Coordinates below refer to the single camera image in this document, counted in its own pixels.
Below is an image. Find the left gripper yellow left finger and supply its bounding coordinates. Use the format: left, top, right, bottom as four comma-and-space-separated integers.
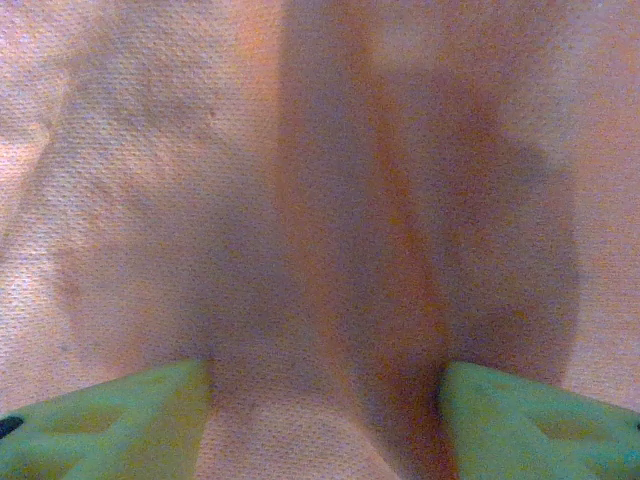
0, 358, 214, 480

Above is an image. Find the orange t-shirt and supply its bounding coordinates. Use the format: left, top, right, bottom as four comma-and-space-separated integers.
0, 0, 640, 480

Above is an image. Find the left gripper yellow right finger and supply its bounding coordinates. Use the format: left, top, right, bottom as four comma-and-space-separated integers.
439, 360, 640, 480

